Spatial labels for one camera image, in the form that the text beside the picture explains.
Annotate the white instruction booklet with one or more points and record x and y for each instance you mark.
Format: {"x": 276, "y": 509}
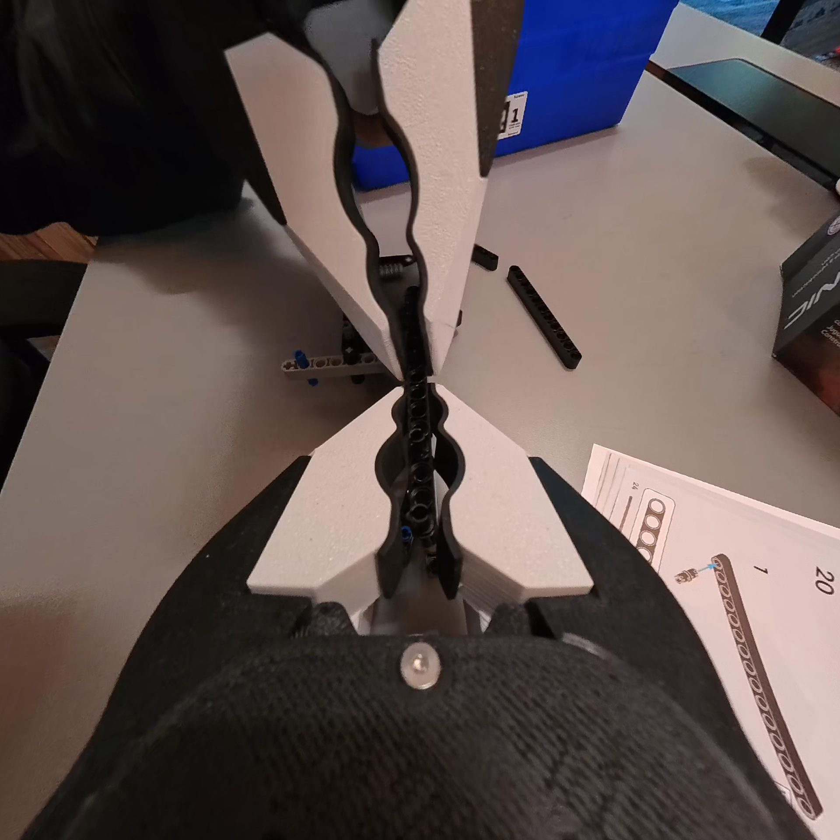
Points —
{"x": 722, "y": 525}

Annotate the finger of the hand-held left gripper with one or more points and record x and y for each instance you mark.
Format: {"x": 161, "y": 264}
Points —
{"x": 295, "y": 151}
{"x": 439, "y": 131}

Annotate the dark toy set box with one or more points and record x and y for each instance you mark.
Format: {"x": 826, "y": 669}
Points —
{"x": 814, "y": 308}

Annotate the person's black clothing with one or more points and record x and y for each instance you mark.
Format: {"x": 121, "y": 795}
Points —
{"x": 118, "y": 111}

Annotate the person's left hand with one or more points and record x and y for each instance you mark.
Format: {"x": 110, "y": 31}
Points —
{"x": 375, "y": 128}

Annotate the black flat slab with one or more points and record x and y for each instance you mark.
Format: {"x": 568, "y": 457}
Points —
{"x": 774, "y": 111}

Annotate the grey toy brick assembly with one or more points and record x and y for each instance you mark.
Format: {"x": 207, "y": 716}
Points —
{"x": 315, "y": 362}

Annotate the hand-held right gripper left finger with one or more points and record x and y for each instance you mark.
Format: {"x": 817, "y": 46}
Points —
{"x": 315, "y": 525}

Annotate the long black toy beam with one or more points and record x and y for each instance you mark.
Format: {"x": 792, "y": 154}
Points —
{"x": 417, "y": 407}

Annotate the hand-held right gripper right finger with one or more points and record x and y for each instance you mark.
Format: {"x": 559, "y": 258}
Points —
{"x": 518, "y": 525}

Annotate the blue plastic bin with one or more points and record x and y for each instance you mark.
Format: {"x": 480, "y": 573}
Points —
{"x": 577, "y": 65}

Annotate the small black toy piece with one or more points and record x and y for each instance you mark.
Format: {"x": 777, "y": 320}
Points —
{"x": 487, "y": 257}

